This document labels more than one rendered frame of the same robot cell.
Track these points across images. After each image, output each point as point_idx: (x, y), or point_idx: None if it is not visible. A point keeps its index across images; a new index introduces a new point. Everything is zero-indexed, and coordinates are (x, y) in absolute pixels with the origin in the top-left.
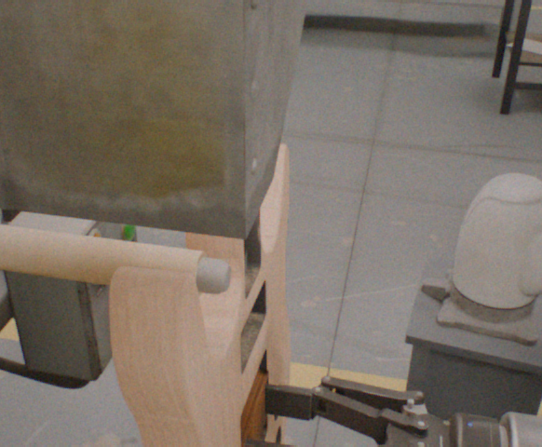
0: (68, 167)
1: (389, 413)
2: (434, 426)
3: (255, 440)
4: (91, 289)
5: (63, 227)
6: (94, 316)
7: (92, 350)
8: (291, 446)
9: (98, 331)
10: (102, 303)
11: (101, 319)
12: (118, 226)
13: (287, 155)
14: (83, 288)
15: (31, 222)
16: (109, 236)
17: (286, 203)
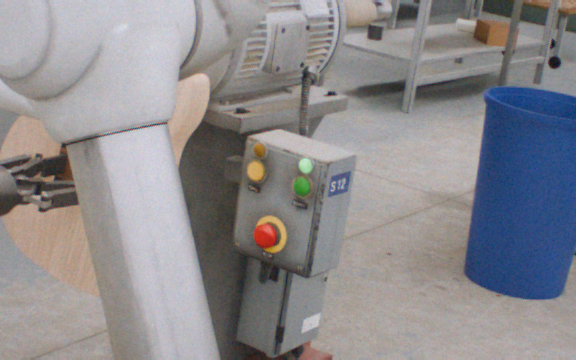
0: None
1: (39, 179)
2: (18, 187)
3: (63, 156)
4: (245, 176)
5: (272, 138)
6: (241, 197)
7: (235, 222)
8: (49, 159)
9: (240, 213)
10: (253, 201)
11: (247, 210)
12: (292, 173)
13: (186, 84)
14: (242, 169)
15: (287, 135)
16: (278, 166)
17: (176, 114)
